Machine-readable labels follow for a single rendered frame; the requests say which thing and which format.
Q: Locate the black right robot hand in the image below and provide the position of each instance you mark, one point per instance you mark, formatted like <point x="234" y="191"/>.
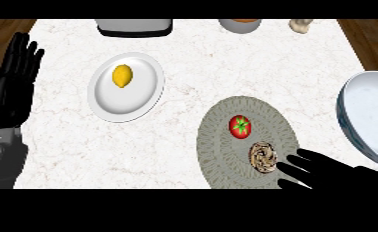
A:
<point x="339" y="172"/>

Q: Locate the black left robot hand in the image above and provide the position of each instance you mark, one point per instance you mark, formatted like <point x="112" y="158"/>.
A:
<point x="16" y="82"/>

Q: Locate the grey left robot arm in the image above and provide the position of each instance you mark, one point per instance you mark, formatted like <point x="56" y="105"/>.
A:
<point x="10" y="156"/>

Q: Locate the brown swirled cupcake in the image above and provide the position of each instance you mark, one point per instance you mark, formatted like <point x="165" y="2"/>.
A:
<point x="261" y="157"/>

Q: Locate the pale blue bowl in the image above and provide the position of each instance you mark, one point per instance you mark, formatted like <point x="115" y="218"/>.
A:
<point x="361" y="112"/>

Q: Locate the grey round woven placemat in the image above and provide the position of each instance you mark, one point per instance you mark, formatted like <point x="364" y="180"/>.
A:
<point x="230" y="152"/>

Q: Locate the yellow lemon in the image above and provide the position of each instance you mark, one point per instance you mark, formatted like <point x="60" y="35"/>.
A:
<point x="121" y="76"/>

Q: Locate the white oval plate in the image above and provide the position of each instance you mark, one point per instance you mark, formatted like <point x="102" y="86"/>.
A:
<point x="125" y="87"/>

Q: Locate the red tomato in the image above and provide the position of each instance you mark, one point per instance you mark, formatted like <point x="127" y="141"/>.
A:
<point x="239" y="127"/>

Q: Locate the grey and black appliance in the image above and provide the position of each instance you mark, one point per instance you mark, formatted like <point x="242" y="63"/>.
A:
<point x="133" y="27"/>

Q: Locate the beige garlic bulb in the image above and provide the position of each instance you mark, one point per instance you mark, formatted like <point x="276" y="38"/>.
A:
<point x="299" y="25"/>

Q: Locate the grey cup with orange content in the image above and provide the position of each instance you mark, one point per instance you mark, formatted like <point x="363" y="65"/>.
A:
<point x="239" y="25"/>

